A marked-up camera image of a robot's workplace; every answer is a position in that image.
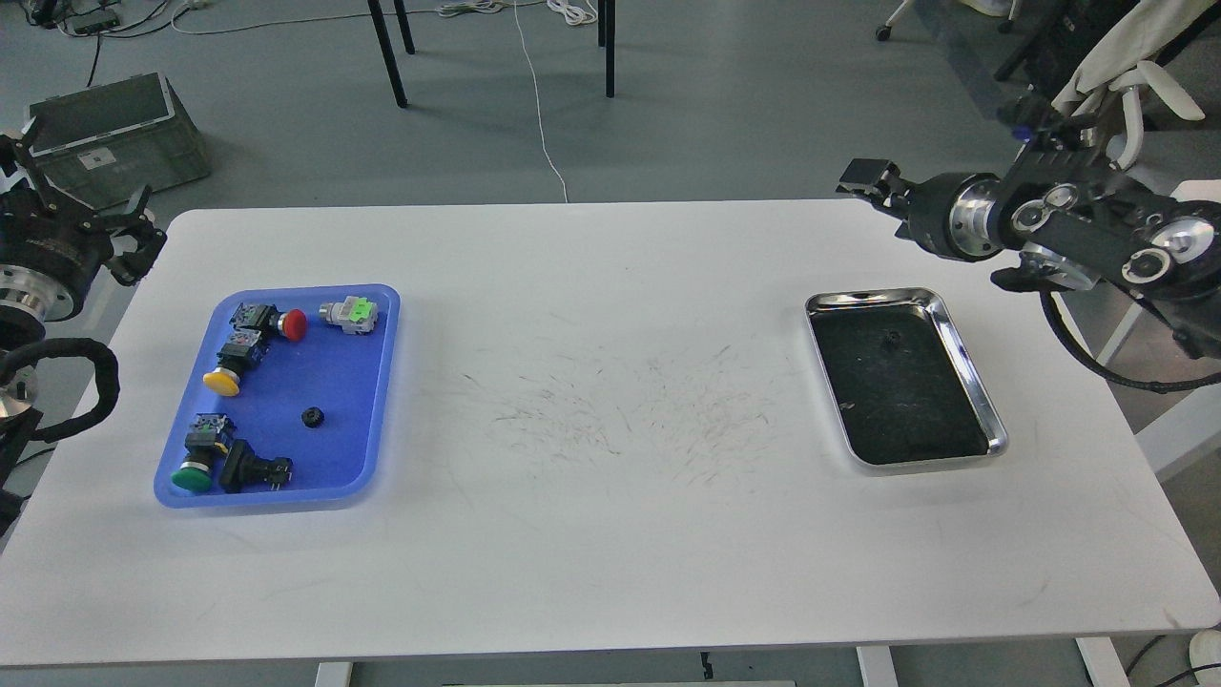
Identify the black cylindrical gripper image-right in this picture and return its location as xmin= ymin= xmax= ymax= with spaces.
xmin=836 ymin=157 xmax=1002 ymax=262

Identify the black selector switch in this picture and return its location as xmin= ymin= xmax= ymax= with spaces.
xmin=219 ymin=439 xmax=294 ymax=494

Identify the white floor cable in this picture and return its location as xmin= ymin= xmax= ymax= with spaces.
xmin=172 ymin=0 xmax=600 ymax=204

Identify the silver metal tray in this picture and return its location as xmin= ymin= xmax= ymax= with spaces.
xmin=805 ymin=287 xmax=1010 ymax=472

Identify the white office chair with cloth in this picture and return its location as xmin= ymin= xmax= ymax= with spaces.
xmin=1053 ymin=1 xmax=1219 ymax=190

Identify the black table leg front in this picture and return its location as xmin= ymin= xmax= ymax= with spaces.
xmin=366 ymin=0 xmax=416 ymax=110

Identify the green grey switch module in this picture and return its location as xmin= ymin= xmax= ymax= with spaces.
xmin=317 ymin=297 xmax=380 ymax=336

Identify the black table leg right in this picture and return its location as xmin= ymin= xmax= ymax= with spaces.
xmin=593 ymin=0 xmax=617 ymax=96

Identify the yellow push button switch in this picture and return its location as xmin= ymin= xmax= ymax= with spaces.
xmin=201 ymin=329 xmax=269 ymax=397

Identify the black table leg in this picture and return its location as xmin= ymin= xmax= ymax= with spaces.
xmin=366 ymin=0 xmax=416 ymax=110
xmin=593 ymin=0 xmax=617 ymax=96

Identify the blue plastic tray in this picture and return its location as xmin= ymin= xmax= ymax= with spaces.
xmin=153 ymin=283 xmax=400 ymax=513

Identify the red push button switch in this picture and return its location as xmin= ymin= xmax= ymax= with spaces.
xmin=230 ymin=303 xmax=308 ymax=340

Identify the grey plastic crate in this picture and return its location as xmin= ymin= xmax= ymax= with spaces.
xmin=27 ymin=73 xmax=211 ymax=209

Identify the green push button switch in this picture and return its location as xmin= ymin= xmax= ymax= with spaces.
xmin=170 ymin=412 xmax=236 ymax=494

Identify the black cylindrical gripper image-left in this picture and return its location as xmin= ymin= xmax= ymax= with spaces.
xmin=1 ymin=120 xmax=167 ymax=325

